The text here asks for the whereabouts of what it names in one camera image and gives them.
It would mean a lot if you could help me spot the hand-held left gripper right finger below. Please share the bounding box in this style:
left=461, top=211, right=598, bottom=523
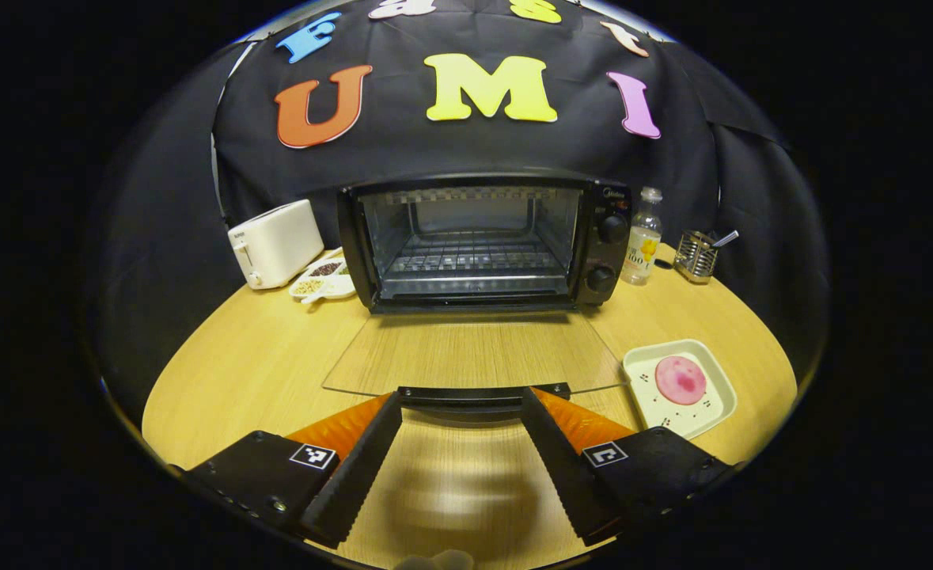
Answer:
left=520, top=386, right=740, bottom=547

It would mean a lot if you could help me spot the wire mesh holder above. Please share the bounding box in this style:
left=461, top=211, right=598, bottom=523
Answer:
left=674, top=230, right=719, bottom=284

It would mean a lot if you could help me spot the white divided snack dish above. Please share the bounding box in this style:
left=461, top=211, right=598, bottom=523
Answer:
left=288, top=252, right=358, bottom=305

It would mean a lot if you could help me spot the black electric oven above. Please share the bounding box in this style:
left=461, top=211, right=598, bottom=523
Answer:
left=322, top=173, right=633, bottom=412

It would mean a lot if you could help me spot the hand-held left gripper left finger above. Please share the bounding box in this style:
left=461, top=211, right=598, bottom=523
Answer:
left=177, top=391, right=404, bottom=549

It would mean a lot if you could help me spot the white square plate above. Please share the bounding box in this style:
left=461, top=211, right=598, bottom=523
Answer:
left=622, top=339, right=738, bottom=440

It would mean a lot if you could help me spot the white toaster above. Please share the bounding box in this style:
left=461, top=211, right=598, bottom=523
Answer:
left=227, top=199, right=325, bottom=291

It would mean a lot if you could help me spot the pink round food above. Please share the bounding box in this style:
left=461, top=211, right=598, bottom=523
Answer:
left=654, top=355, right=707, bottom=406

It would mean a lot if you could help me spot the clear drink bottle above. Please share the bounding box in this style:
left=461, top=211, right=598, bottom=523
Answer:
left=620, top=187, right=663, bottom=286

